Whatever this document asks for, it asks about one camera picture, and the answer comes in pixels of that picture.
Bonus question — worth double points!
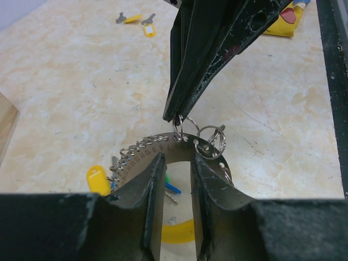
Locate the wooden clothes rack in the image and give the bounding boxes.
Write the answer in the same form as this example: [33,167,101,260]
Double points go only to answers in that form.
[0,93,20,164]

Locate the yellow key tag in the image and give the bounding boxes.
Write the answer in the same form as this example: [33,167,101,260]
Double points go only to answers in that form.
[86,165,111,196]

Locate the blue key tag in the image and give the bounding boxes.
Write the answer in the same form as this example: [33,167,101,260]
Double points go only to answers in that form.
[165,182,182,195]

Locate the metal numbered key organiser ring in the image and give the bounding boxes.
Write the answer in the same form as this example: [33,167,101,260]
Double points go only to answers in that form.
[108,113,234,244]

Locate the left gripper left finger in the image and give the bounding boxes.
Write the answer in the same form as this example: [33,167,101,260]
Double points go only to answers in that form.
[1,153,165,260]

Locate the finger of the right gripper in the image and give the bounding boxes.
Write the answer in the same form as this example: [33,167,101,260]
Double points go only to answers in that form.
[179,0,294,117]
[163,1,247,121]

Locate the key with yellow window tag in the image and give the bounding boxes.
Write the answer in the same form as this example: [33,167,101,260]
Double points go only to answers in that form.
[141,13,156,38]

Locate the black base frame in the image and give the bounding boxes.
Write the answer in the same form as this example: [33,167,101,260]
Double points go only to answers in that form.
[316,1,347,199]

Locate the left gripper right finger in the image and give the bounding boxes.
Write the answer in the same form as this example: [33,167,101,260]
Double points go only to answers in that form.
[191,156,347,260]

